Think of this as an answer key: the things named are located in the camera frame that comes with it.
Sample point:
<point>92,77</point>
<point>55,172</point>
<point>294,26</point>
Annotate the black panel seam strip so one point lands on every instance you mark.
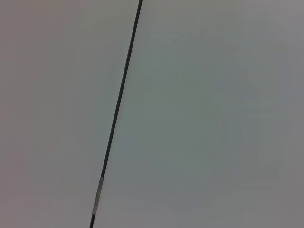
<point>118,102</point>

